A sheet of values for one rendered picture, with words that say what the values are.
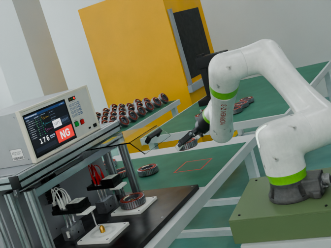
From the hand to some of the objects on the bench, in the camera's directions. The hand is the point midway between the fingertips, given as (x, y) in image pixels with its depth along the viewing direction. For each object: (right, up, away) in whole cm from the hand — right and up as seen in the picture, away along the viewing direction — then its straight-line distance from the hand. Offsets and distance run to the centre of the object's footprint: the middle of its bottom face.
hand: (186, 143), depth 255 cm
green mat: (-20, -16, +14) cm, 30 cm away
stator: (-24, -25, -42) cm, 55 cm away
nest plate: (-35, -33, -63) cm, 79 cm away
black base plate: (-30, -32, -51) cm, 67 cm away
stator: (-35, -19, +21) cm, 45 cm away
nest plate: (-24, -26, -42) cm, 55 cm away
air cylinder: (-47, -35, -56) cm, 81 cm away
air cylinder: (-36, -28, -35) cm, 58 cm away
